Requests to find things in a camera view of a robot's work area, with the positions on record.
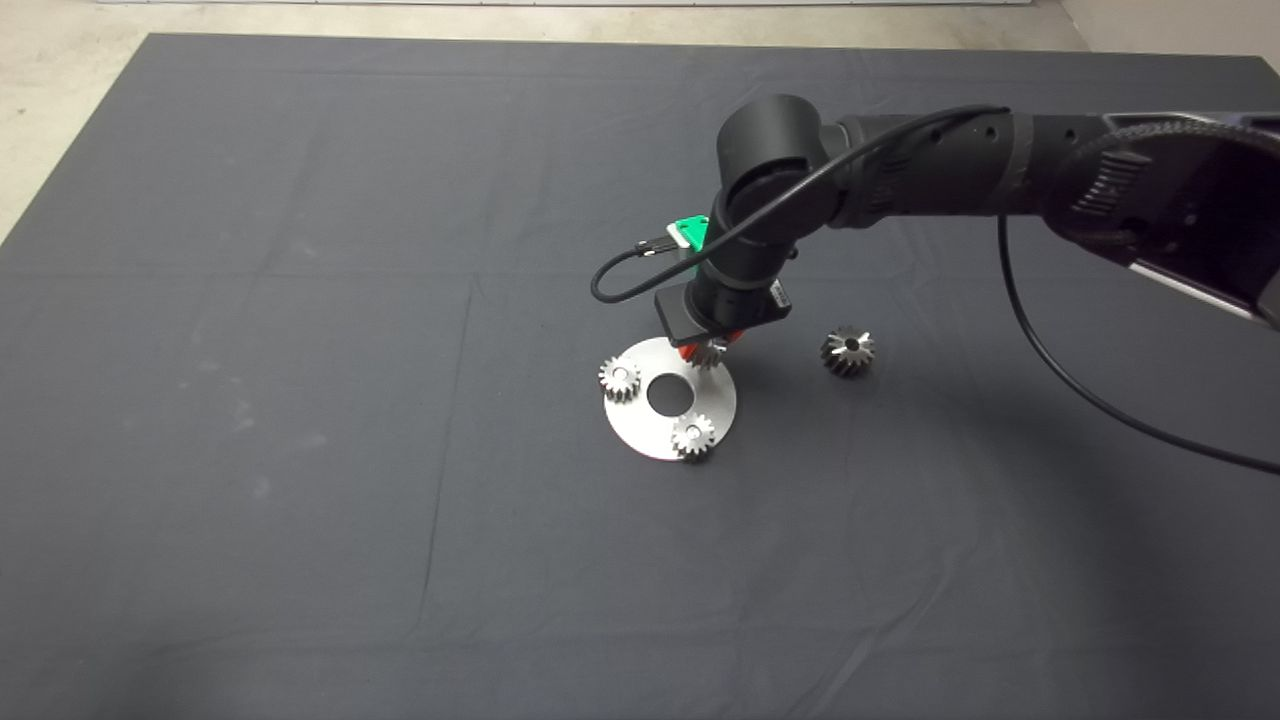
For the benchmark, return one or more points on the small silver camera box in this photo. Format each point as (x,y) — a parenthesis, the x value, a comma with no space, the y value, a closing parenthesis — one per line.
(676,238)

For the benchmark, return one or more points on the round metal plate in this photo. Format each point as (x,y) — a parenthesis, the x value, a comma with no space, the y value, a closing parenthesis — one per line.
(640,430)

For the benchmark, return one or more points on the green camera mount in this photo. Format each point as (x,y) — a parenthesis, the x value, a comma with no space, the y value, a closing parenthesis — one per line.
(692,232)

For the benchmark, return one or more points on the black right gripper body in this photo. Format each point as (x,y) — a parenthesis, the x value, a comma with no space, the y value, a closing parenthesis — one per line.
(720,318)

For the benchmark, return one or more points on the small steel gear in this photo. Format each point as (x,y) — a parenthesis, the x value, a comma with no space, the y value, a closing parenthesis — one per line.
(691,438)
(710,357)
(619,380)

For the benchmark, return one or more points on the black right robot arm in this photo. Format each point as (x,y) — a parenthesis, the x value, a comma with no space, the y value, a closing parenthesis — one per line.
(930,170)

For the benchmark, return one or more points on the dark grey table cloth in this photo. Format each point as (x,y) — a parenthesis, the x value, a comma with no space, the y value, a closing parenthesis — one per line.
(300,400)

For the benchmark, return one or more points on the large dark steel gear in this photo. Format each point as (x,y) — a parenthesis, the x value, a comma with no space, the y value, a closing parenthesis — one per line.
(848,352)

